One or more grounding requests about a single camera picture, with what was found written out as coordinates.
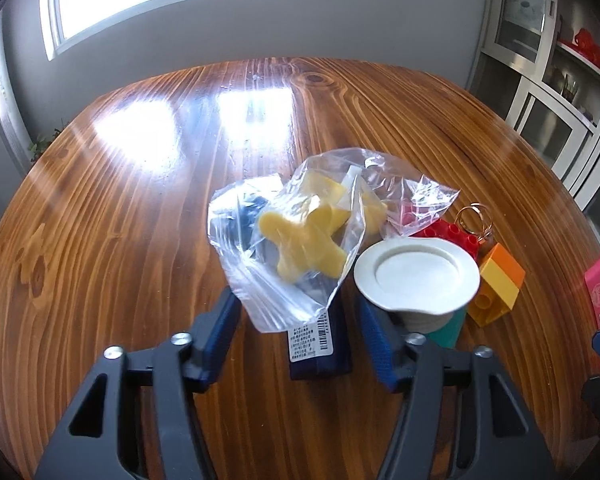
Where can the dark glass jars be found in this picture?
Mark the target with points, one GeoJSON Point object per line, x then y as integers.
{"type": "Point", "coordinates": [567, 87]}

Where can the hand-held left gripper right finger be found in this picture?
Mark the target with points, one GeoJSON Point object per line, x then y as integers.
{"type": "Point", "coordinates": [377, 345]}

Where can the red plastic bag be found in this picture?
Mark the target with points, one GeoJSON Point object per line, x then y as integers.
{"type": "Point", "coordinates": [587, 45]}

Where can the small green plant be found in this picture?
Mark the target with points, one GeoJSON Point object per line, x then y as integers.
{"type": "Point", "coordinates": [45, 142]}

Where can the clear plastic bag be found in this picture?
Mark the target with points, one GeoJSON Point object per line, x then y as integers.
{"type": "Point", "coordinates": [260, 300]}

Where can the dark blue labelled box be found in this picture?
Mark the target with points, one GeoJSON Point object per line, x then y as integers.
{"type": "Point", "coordinates": [342, 345]}

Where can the blue toy brick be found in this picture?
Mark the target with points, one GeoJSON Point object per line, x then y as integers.
{"type": "Point", "coordinates": [247, 220]}

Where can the white radiator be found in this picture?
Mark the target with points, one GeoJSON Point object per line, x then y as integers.
{"type": "Point", "coordinates": [2, 90]}

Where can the red toy brick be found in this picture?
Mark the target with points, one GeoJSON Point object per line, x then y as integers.
{"type": "Point", "coordinates": [450, 232]}

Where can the orange and yellow toy brick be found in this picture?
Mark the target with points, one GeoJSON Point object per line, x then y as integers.
{"type": "Point", "coordinates": [500, 275]}

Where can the white glass-door cabinet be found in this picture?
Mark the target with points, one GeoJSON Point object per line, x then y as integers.
{"type": "Point", "coordinates": [525, 85]}
{"type": "Point", "coordinates": [597, 180]}

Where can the wooden desktop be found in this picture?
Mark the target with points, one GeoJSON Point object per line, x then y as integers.
{"type": "Point", "coordinates": [130, 210]}

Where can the white paper sheet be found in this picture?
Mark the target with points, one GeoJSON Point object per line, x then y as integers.
{"type": "Point", "coordinates": [525, 5]}

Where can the teal dental floss case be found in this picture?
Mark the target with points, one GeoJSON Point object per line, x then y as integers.
{"type": "Point", "coordinates": [447, 332]}

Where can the yellow cross-shaped plastic piece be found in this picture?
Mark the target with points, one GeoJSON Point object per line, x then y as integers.
{"type": "Point", "coordinates": [305, 240]}

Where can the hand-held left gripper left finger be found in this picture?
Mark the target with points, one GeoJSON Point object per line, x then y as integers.
{"type": "Point", "coordinates": [220, 345]}

